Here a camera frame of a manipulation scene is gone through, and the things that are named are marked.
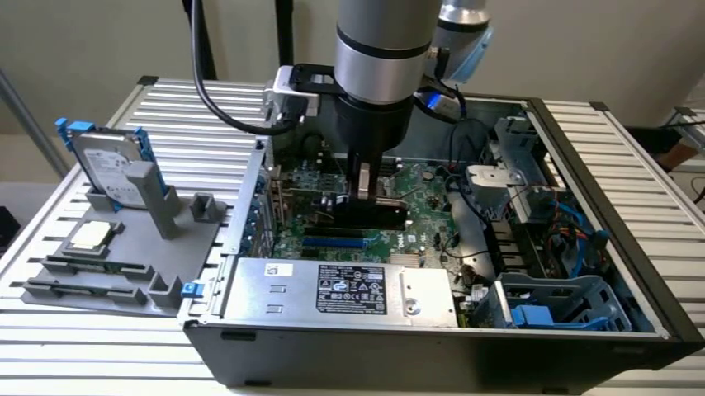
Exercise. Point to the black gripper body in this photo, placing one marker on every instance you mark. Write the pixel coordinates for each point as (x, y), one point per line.
(373, 123)

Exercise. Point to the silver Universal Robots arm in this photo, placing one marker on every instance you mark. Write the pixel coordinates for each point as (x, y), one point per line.
(380, 49)

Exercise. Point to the blue expansion slot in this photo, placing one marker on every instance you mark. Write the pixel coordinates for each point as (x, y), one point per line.
(333, 243)

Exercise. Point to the silver connector with blue light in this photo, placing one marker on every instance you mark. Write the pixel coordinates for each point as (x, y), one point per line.
(438, 103)

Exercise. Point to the green motherboard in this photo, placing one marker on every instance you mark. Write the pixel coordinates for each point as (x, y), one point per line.
(418, 231)

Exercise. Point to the silver power supply unit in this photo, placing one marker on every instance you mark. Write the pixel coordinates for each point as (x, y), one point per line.
(336, 288)

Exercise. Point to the metal drive cage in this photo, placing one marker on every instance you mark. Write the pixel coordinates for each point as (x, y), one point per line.
(517, 173)

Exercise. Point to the black stand pole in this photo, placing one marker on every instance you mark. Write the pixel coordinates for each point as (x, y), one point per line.
(285, 29)

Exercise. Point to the blue case latch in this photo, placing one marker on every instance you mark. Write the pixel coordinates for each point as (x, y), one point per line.
(191, 288)

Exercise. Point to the black open PC case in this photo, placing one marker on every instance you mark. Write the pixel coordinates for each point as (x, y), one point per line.
(441, 354)

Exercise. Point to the grey disk bay cage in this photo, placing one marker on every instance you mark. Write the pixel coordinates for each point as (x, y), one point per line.
(556, 301)

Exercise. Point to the grey parts rack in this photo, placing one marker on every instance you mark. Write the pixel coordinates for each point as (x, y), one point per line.
(133, 264)

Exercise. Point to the silver CPU chip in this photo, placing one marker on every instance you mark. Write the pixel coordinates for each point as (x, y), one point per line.
(94, 236)

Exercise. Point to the black camera bracket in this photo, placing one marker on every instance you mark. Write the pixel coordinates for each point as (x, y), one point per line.
(317, 78)

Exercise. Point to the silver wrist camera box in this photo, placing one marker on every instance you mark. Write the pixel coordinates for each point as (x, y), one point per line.
(289, 101)

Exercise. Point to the hard disk in blue bracket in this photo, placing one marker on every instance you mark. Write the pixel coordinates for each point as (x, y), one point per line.
(107, 165)

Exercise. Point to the grey metal frame leg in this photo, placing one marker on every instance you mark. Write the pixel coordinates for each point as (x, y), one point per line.
(27, 123)

